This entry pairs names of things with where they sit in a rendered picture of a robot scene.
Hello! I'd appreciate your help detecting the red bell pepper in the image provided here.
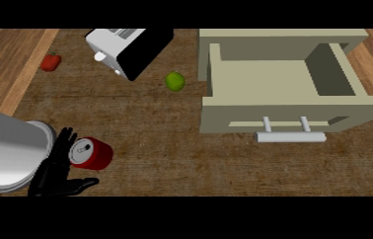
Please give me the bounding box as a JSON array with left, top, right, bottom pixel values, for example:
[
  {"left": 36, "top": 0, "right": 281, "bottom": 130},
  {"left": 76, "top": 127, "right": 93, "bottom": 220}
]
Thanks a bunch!
[{"left": 39, "top": 51, "right": 62, "bottom": 73}]

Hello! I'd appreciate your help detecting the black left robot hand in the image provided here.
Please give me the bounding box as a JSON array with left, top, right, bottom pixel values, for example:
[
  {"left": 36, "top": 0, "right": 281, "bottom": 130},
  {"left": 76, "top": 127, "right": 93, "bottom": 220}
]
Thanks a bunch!
[{"left": 26, "top": 126, "right": 100, "bottom": 198}]

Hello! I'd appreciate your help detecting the beige open drawer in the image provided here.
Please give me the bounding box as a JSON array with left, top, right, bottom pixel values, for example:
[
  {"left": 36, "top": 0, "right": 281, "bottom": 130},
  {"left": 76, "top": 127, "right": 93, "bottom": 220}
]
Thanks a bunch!
[{"left": 197, "top": 42, "right": 373, "bottom": 134}]

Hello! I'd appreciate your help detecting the white drawer handle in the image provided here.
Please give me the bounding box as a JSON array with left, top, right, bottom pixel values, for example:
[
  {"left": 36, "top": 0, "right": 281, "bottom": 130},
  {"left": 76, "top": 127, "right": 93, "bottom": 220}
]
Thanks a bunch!
[{"left": 255, "top": 116, "right": 327, "bottom": 144}]

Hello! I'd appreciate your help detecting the beige cabinet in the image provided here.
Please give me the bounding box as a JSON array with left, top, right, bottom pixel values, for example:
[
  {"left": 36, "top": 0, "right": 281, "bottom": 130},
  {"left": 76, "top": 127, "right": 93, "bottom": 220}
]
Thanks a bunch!
[{"left": 196, "top": 29, "right": 370, "bottom": 83}]

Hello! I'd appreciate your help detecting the red can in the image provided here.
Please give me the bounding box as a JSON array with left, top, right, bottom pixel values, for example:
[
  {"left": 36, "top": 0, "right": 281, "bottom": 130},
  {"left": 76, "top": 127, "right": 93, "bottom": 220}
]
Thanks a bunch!
[{"left": 67, "top": 136, "right": 115, "bottom": 171}]

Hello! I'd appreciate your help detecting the green lime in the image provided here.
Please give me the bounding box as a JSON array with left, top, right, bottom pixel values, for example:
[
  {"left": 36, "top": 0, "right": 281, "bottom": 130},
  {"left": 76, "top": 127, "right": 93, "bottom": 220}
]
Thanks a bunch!
[{"left": 165, "top": 71, "right": 187, "bottom": 93}]

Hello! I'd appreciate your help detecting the white and black toaster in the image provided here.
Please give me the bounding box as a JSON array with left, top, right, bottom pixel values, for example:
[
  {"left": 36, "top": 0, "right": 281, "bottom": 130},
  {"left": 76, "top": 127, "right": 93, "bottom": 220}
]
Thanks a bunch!
[{"left": 84, "top": 29, "right": 175, "bottom": 82}]

